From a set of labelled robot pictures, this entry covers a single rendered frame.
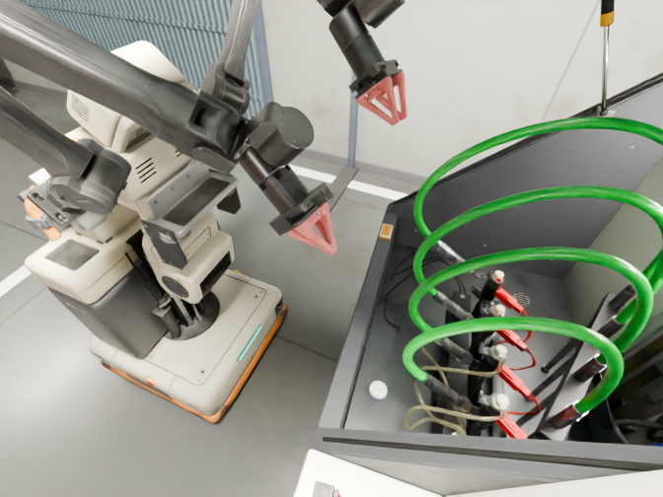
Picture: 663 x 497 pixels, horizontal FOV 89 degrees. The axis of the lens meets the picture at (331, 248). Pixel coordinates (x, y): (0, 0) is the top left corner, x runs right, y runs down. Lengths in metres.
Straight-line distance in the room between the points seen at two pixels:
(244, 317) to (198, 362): 0.26
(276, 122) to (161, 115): 0.14
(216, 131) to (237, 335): 1.20
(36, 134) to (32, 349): 1.77
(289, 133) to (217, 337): 1.25
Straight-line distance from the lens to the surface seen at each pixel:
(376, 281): 0.85
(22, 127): 0.70
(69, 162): 0.72
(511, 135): 0.53
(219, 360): 1.54
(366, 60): 0.67
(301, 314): 1.92
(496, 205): 0.49
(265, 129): 0.45
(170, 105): 0.49
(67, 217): 0.87
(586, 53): 2.43
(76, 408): 2.05
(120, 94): 0.50
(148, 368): 1.64
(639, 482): 0.41
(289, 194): 0.50
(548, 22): 2.37
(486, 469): 0.50
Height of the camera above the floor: 1.62
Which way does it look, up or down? 47 degrees down
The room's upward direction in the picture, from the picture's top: straight up
